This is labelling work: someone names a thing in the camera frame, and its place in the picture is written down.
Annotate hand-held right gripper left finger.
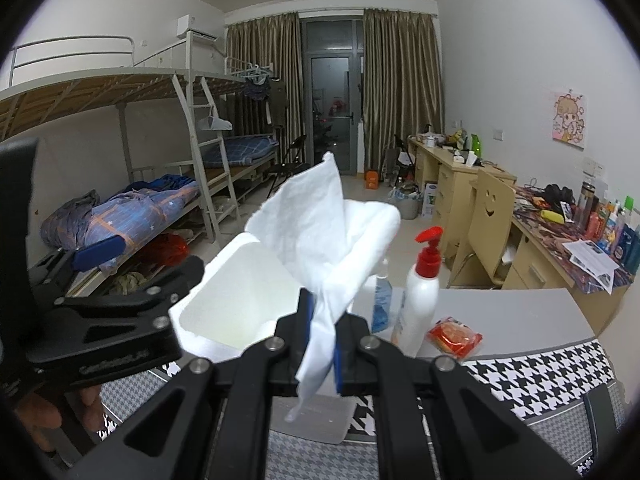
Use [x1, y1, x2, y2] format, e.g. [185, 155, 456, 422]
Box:
[65, 287, 316, 480]

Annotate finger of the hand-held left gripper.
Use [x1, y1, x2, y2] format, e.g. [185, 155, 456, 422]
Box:
[27, 237, 123, 306]
[30, 255, 206, 391]

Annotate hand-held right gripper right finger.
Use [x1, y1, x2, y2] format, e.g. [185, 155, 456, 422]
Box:
[332, 312, 581, 480]

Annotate white foam box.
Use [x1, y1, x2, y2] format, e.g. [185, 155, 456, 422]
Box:
[169, 232, 373, 445]

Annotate white paper towel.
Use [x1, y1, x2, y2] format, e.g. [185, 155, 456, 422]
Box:
[244, 151, 402, 423]

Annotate person's left hand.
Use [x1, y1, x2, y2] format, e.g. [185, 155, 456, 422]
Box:
[10, 384, 103, 456]

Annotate blue patterned quilt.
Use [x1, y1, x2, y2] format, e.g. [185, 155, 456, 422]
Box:
[40, 175, 201, 261]

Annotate red bag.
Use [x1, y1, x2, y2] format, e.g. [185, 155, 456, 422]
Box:
[145, 234, 190, 268]

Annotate blue spray bottle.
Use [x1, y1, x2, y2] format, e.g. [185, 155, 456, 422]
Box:
[371, 257, 396, 333]

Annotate white pump bottle red cap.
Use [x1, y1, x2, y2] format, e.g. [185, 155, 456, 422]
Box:
[391, 226, 445, 358]

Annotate red snack packet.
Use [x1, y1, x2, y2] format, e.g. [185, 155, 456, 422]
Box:
[426, 316, 483, 359]

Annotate metal bunk bed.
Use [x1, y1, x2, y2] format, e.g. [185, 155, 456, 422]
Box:
[0, 35, 241, 306]
[187, 30, 281, 211]

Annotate grey bucket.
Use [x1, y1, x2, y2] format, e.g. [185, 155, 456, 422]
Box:
[395, 185, 423, 220]

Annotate black folding chair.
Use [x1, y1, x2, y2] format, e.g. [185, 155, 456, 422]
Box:
[272, 135, 311, 196]

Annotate white carton blue label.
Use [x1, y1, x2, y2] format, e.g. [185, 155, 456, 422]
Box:
[422, 180, 441, 218]

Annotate blue plaid mattress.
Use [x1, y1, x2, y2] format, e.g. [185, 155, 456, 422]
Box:
[200, 135, 280, 168]

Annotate houndstooth tablecloth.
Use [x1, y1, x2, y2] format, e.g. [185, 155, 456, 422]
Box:
[90, 287, 626, 480]

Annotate wooden chair with smiley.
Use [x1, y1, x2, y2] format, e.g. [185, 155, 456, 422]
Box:
[446, 167, 517, 289]

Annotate glass balcony door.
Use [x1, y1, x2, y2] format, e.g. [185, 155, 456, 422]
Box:
[298, 16, 366, 176]

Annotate wooden desk with colourful mat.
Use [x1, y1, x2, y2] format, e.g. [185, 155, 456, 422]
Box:
[500, 185, 636, 306]

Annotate hanging dark clothes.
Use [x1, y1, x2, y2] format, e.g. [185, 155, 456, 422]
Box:
[240, 72, 273, 103]

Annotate brown curtain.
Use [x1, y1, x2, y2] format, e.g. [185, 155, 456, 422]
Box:
[362, 8, 446, 173]
[226, 11, 303, 196]

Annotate white air conditioner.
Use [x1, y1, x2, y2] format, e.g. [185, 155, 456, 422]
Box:
[176, 14, 219, 41]

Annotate black phone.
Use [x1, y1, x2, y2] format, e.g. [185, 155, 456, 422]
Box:
[582, 382, 621, 461]

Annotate white paper sheets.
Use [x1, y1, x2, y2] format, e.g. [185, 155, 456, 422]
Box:
[562, 239, 619, 295]

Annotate black bag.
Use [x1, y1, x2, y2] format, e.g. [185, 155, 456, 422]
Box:
[542, 185, 576, 206]

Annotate group of toiletry bottles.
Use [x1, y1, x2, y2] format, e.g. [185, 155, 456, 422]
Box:
[575, 182, 640, 273]

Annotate pink wall poster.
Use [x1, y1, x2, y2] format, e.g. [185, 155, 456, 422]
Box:
[551, 89, 587, 148]

